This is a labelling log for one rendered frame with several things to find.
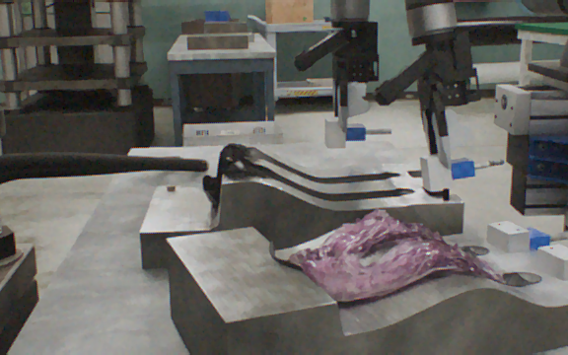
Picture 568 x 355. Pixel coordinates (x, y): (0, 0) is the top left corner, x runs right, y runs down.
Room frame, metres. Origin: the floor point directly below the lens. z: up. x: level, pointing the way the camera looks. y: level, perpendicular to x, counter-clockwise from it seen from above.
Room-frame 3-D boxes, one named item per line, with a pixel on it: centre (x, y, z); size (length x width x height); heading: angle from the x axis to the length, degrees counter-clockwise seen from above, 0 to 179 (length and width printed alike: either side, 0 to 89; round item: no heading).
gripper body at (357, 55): (1.44, -0.14, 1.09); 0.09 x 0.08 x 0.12; 94
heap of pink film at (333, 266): (0.86, -0.13, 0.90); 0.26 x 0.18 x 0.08; 111
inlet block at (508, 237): (1.01, -0.36, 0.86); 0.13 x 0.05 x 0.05; 111
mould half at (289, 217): (1.20, -0.02, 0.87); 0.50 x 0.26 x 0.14; 94
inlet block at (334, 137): (1.44, -0.15, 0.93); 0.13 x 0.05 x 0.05; 94
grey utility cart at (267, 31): (7.28, -0.24, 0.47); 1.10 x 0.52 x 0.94; 102
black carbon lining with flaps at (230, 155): (1.20, -0.04, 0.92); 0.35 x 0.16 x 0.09; 94
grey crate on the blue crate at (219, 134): (4.51, 0.32, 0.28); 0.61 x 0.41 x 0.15; 95
